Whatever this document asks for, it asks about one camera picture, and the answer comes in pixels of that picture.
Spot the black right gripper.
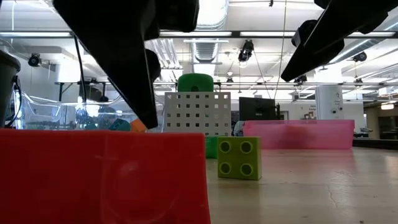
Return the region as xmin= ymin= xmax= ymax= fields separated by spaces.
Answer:
xmin=280 ymin=0 xmax=398 ymax=83

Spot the green foam die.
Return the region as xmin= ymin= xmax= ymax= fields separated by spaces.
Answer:
xmin=177 ymin=73 xmax=215 ymax=93

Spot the small blue toy brick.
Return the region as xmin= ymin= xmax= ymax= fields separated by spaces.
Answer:
xmin=108 ymin=118 xmax=132 ymax=132

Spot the clear plastic bin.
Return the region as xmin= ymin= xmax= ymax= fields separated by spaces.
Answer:
xmin=12 ymin=90 xmax=165 ymax=133

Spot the small lime green toy brick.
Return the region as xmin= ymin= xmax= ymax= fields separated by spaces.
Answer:
xmin=217 ymin=136 xmax=263 ymax=182

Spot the red two-stud toy block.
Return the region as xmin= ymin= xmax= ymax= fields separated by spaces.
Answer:
xmin=0 ymin=129 xmax=211 ymax=224

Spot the white perforated basket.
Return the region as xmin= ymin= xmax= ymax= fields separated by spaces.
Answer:
xmin=164 ymin=91 xmax=232 ymax=138

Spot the black overhead light bar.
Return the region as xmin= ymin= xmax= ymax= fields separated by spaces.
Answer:
xmin=0 ymin=30 xmax=398 ymax=39

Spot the pink plastic tray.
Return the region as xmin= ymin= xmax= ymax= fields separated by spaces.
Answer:
xmin=242 ymin=119 xmax=356 ymax=150

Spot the black monitor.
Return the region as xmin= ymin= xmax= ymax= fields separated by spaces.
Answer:
xmin=238 ymin=96 xmax=280 ymax=122

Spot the short green toy block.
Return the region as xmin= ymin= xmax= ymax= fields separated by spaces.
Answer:
xmin=205 ymin=136 xmax=219 ymax=159

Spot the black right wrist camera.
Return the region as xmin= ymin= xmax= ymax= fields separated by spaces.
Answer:
xmin=291 ymin=19 xmax=318 ymax=48

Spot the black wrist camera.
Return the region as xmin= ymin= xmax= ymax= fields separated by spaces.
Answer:
xmin=154 ymin=0 xmax=200 ymax=34
xmin=291 ymin=19 xmax=318 ymax=48

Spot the black hanging cable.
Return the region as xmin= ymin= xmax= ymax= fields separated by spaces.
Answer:
xmin=72 ymin=33 xmax=88 ymax=105

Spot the thin grey hanging cable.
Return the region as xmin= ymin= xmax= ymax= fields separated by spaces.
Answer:
xmin=272 ymin=0 xmax=288 ymax=101

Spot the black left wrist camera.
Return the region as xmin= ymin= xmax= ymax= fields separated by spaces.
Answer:
xmin=154 ymin=0 xmax=200 ymax=34

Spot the silver ceiling duct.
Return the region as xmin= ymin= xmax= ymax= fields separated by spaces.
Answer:
xmin=185 ymin=0 xmax=229 ymax=63

